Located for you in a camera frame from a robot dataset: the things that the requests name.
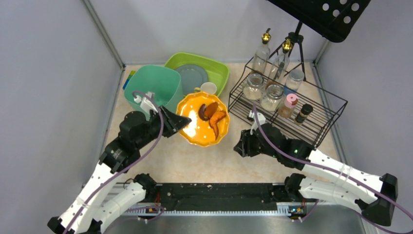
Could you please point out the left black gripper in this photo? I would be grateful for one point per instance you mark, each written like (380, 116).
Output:
(166, 117)

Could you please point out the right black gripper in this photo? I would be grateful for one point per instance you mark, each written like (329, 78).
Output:
(246, 144)

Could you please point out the yellow scalloped plate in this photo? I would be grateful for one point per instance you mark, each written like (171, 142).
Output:
(198, 131)

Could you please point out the teal trash bin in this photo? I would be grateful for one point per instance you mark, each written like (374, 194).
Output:
(164, 82)

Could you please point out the glass jar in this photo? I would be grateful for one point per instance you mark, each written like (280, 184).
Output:
(253, 86)
(272, 97)

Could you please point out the yellow and white mug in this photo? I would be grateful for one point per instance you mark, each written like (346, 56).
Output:
(208, 87)

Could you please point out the grey-blue plate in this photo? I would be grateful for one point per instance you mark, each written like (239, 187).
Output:
(192, 76)

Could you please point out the pink lid spice jar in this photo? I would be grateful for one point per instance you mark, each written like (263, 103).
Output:
(286, 108)

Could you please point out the black lid spice jar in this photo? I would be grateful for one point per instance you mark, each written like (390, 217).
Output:
(305, 111)

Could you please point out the silver lid blue label jar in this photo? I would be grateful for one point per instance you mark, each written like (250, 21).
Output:
(293, 82)

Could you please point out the gold top oil bottle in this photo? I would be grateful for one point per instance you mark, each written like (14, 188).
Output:
(261, 55)
(280, 63)

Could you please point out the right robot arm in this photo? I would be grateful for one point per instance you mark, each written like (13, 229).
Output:
(369, 195)

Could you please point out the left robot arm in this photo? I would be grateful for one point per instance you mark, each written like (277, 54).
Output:
(90, 213)

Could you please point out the dark octopus tentacle piece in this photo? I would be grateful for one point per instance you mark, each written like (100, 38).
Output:
(201, 113)

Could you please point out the brown nugget food piece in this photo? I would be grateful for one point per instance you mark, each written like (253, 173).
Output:
(210, 110)

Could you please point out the orange chicken wing piece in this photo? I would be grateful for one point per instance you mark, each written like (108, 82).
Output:
(214, 120)

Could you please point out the stacked toy blocks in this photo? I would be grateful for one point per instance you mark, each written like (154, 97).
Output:
(128, 79)

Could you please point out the green plastic basin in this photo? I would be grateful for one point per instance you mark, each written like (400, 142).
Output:
(217, 72)

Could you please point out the black tripod stand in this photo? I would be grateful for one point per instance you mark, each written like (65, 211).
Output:
(296, 40)

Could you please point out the black perforated tray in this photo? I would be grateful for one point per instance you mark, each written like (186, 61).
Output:
(332, 19)

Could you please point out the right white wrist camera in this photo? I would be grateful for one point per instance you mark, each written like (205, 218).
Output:
(258, 118)

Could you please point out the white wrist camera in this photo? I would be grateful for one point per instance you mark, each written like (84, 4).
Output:
(258, 118)
(144, 103)

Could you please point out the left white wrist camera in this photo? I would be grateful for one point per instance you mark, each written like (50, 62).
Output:
(144, 103)

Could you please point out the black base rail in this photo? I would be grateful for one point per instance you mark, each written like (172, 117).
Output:
(219, 199)

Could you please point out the black wire rack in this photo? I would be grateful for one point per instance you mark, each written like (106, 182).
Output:
(313, 130)

